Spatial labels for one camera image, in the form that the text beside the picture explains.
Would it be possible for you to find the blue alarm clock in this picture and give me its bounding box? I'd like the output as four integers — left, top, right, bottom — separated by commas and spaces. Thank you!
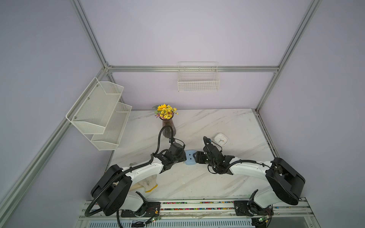
184, 150, 197, 166

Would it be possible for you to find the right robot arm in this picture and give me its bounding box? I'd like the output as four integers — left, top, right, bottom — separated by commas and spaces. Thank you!
193, 142, 306, 214

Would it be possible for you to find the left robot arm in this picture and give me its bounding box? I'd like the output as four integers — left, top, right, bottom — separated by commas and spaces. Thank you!
84, 138, 186, 217

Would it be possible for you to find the dark glass vase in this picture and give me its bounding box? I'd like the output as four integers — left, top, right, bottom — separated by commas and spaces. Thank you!
162, 116, 176, 138

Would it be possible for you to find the white yellow cloth glove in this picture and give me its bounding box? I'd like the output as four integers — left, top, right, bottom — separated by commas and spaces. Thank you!
128, 163, 161, 192

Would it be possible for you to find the yellow flower bouquet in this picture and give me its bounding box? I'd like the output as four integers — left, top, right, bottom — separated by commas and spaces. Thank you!
153, 104, 178, 120

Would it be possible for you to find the lower white mesh shelf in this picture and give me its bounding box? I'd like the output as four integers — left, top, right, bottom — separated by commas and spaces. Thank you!
91, 102, 132, 151

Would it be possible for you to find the white mesh shelf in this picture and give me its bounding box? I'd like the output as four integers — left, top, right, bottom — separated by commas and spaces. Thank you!
91, 102, 132, 151
66, 78, 124, 135

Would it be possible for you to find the upper white mesh shelf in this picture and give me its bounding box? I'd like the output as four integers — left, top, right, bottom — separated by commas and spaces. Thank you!
66, 78, 124, 135

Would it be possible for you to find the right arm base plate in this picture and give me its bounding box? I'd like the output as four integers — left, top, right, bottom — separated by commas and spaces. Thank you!
233, 200, 273, 217

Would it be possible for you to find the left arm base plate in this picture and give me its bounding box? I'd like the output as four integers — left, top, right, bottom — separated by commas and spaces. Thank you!
120, 201, 161, 218

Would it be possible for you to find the white wire wall basket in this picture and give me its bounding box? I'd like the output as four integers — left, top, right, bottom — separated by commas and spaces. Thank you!
177, 61, 220, 92

